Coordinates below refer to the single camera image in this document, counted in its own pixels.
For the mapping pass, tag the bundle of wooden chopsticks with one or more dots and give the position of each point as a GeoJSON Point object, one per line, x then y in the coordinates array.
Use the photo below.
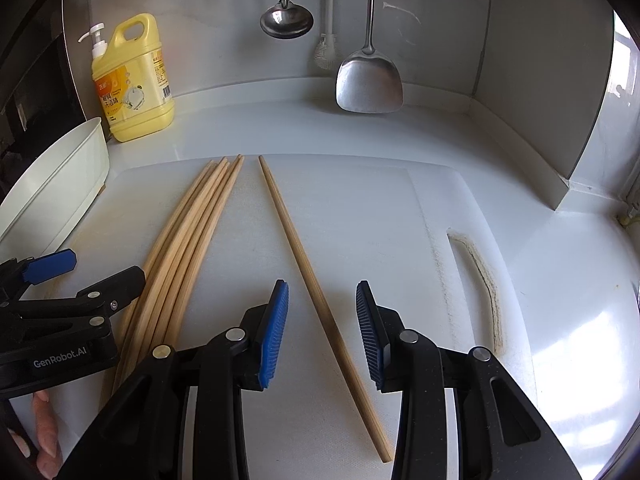
{"type": "Point", "coordinates": [190, 245]}

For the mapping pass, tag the steel spatula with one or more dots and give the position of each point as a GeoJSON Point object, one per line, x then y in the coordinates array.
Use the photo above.
{"type": "Point", "coordinates": [369, 85]}

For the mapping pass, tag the white plastic basin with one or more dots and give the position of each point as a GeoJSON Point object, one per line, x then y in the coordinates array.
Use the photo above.
{"type": "Point", "coordinates": [60, 175]}

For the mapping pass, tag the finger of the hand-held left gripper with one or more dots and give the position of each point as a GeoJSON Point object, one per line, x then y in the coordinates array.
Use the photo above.
{"type": "Point", "coordinates": [50, 265]}
{"type": "Point", "coordinates": [120, 282]}

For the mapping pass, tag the single wooden chopstick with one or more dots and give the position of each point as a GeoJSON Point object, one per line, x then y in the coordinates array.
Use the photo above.
{"type": "Point", "coordinates": [300, 255]}

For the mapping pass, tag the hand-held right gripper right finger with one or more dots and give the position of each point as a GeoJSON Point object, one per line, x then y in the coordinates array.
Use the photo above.
{"type": "Point", "coordinates": [369, 335]}

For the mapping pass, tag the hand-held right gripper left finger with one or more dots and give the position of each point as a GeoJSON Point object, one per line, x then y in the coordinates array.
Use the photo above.
{"type": "Point", "coordinates": [274, 335]}

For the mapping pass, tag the person's left hand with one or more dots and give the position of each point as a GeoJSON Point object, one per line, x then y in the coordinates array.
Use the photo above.
{"type": "Point", "coordinates": [46, 430]}

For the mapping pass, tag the white cutting board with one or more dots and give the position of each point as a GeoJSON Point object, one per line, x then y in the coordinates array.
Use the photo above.
{"type": "Point", "coordinates": [360, 220]}

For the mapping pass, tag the white dish brush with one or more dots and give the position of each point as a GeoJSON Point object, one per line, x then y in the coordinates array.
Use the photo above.
{"type": "Point", "coordinates": [327, 52]}

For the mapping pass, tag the black stove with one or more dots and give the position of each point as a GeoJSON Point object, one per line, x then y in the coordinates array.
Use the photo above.
{"type": "Point", "coordinates": [35, 70]}

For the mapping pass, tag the yellow detergent pump bottle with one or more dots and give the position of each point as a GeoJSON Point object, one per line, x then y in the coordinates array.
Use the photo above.
{"type": "Point", "coordinates": [135, 95]}

